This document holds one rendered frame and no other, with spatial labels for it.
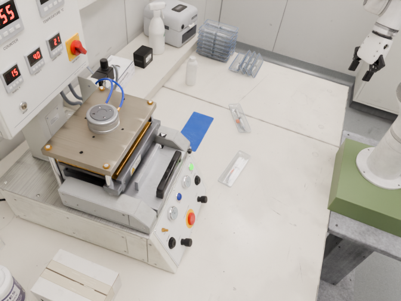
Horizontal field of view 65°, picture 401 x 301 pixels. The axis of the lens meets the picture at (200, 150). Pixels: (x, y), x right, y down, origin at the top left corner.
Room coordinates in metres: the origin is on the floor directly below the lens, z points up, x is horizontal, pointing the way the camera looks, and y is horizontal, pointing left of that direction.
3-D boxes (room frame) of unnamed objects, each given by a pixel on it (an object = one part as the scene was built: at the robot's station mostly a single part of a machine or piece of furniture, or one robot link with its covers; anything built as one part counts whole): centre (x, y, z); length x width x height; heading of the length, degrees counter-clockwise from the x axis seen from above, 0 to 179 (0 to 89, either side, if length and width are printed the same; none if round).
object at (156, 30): (1.49, 0.30, 0.92); 0.09 x 0.08 x 0.25; 124
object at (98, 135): (0.61, 0.28, 1.08); 0.31 x 0.24 x 0.13; 169
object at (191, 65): (1.31, 0.10, 0.82); 0.05 x 0.05 x 0.14
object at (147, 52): (1.36, 0.35, 0.83); 0.09 x 0.06 x 0.07; 164
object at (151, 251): (0.60, 0.25, 0.84); 0.53 x 0.37 x 0.17; 79
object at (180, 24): (1.66, 0.26, 0.88); 0.25 x 0.20 x 0.17; 68
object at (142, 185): (0.57, 0.21, 0.97); 0.30 x 0.22 x 0.08; 79
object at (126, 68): (1.15, 0.44, 0.83); 0.23 x 0.12 x 0.07; 171
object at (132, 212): (0.43, 0.22, 0.97); 0.25 x 0.05 x 0.07; 79
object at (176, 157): (0.54, 0.08, 0.99); 0.15 x 0.02 x 0.04; 169
